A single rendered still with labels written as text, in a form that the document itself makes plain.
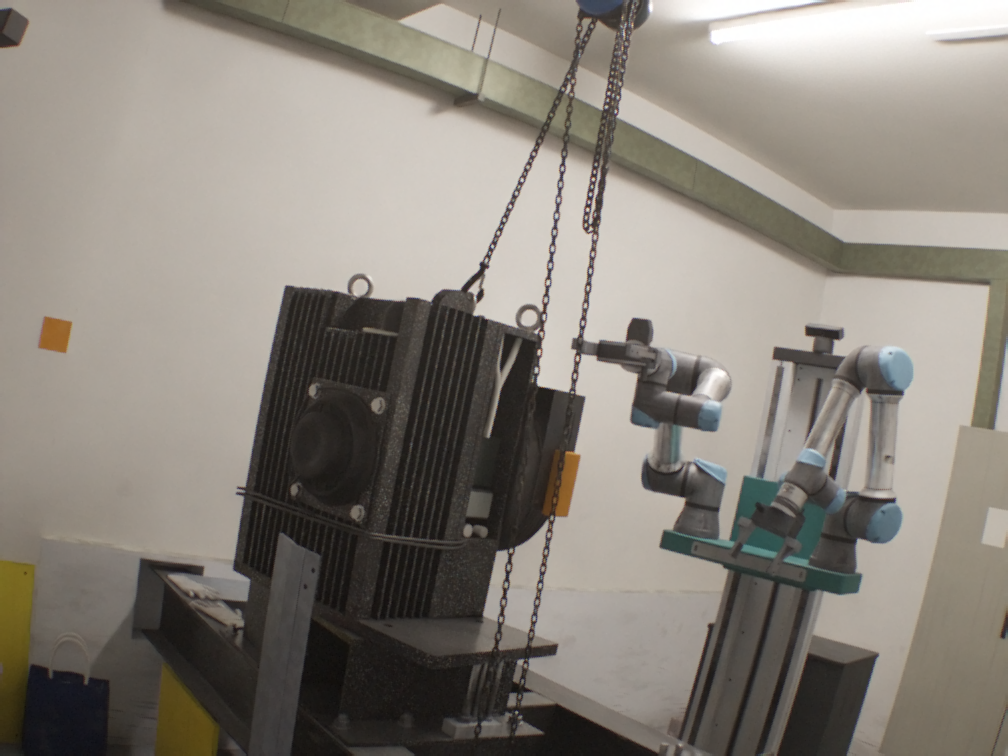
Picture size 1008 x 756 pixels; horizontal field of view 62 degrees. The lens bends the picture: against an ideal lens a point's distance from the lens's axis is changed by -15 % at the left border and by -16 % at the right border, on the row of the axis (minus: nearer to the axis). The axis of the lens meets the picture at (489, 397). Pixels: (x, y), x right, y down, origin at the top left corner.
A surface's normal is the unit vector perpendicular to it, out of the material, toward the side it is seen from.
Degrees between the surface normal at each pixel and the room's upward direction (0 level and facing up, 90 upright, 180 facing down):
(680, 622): 90
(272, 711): 90
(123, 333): 90
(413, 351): 90
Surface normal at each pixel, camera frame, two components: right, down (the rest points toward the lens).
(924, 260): -0.78, -0.17
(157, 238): 0.58, 0.11
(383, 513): 0.74, 0.15
